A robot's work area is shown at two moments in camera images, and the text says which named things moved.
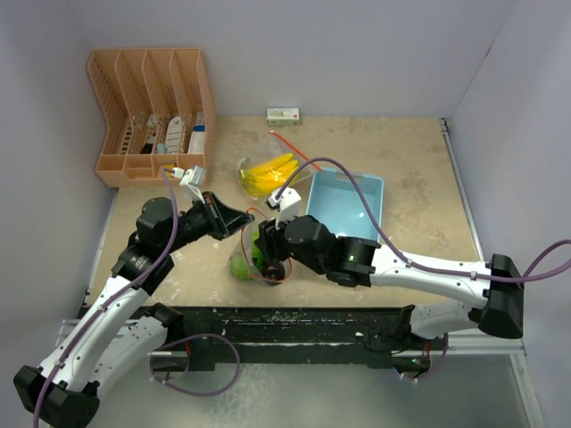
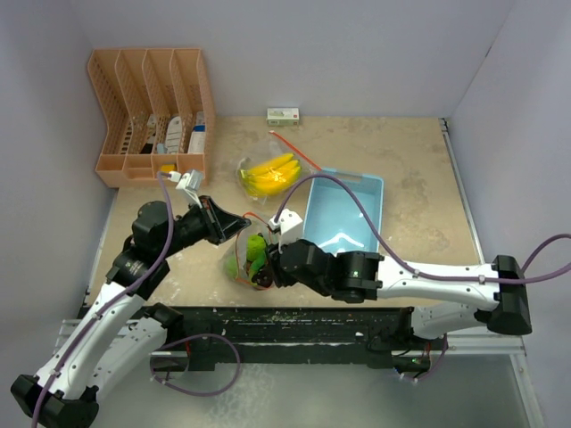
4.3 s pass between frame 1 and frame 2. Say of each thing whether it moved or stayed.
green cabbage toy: moved
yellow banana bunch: stayed
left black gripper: stayed
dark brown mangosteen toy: moved
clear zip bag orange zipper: stayed
